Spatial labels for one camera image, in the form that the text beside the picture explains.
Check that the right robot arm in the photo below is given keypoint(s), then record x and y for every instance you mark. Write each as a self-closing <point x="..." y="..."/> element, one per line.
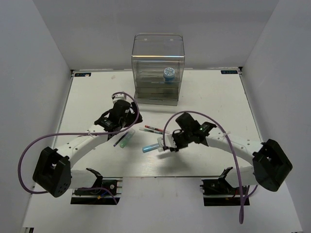
<point x="268" y="164"/>

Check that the green refill pen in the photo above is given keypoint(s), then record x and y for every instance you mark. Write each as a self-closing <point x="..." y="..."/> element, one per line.
<point x="150" y="131"/>

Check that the right blue table label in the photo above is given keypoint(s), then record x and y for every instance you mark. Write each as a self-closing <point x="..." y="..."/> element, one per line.
<point x="229" y="72"/>

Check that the red refill pen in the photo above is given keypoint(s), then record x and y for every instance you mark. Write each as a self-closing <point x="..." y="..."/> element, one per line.
<point x="156" y="129"/>

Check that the blue cleaning gel jar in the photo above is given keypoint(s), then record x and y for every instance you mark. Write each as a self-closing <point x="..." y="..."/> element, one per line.
<point x="169" y="74"/>

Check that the dark blue pen refill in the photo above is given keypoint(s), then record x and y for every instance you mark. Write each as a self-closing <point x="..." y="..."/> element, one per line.
<point x="120" y="139"/>

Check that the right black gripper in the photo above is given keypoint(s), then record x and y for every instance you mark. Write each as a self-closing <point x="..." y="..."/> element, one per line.
<point x="179" y="146"/>

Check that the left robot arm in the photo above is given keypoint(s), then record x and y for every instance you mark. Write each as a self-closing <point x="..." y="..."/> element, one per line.
<point x="54" y="170"/>

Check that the blue table label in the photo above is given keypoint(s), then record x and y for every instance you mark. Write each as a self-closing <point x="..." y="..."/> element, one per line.
<point x="82" y="74"/>
<point x="229" y="72"/>

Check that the clear plastic drawer organizer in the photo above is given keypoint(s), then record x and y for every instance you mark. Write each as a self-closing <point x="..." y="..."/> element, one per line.
<point x="151" y="54"/>

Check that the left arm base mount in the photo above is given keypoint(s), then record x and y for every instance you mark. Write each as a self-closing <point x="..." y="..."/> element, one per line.
<point x="107" y="192"/>

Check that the blue highlighter marker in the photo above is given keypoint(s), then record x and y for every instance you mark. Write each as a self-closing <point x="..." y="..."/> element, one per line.
<point x="149" y="148"/>

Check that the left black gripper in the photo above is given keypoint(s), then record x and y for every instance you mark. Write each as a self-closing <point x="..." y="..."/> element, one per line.
<point x="132" y="116"/>

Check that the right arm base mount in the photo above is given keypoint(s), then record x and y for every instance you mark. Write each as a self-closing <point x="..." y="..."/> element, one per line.
<point x="216" y="193"/>

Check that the left blue table label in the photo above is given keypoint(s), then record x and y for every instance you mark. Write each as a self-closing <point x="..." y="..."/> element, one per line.
<point x="82" y="74"/>

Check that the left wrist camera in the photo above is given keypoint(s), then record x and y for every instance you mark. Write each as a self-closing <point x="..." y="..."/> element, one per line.
<point x="118" y="96"/>

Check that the green highlighter marker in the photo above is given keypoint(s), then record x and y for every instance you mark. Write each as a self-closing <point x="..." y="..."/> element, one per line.
<point x="127" y="138"/>

